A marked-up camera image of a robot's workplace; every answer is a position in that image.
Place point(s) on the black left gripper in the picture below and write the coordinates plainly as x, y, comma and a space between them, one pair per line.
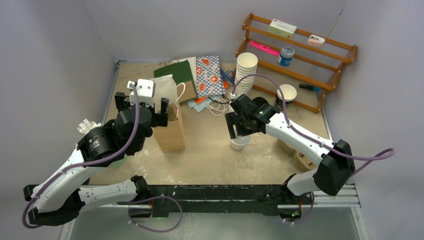
160, 118

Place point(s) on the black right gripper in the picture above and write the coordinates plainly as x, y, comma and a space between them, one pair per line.
232, 119

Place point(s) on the white paper coffee cup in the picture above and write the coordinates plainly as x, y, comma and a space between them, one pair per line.
240, 142

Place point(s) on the brown kraft paper bag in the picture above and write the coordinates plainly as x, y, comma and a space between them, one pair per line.
170, 137

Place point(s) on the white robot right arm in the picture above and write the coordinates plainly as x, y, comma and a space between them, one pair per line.
333, 160

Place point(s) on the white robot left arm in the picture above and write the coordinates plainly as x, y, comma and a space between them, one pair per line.
64, 196

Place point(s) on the green paper bag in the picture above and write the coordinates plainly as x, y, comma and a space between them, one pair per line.
181, 73

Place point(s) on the black cup with white cup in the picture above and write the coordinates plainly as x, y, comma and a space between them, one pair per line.
289, 94

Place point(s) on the blue checkered paper bag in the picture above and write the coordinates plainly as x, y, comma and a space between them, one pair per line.
210, 87

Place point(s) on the white paper cup stack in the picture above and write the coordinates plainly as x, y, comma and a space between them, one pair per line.
246, 66

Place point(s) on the wooden shelf rack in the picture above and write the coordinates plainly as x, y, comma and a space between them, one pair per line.
325, 88

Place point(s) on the green cup of stirrers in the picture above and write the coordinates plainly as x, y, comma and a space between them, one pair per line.
85, 126

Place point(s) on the pink highlighter pen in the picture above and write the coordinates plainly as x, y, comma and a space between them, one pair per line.
264, 48

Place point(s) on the black blue marker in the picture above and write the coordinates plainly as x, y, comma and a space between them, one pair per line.
309, 87

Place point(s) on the blue lidded jar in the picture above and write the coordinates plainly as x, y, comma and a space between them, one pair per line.
285, 56

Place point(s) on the white green box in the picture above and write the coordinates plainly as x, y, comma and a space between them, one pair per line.
282, 29

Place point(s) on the pink white tape dispenser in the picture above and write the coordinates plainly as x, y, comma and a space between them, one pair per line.
316, 41

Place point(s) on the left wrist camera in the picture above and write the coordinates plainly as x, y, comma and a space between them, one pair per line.
144, 89

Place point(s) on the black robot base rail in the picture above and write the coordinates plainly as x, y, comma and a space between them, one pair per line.
265, 199

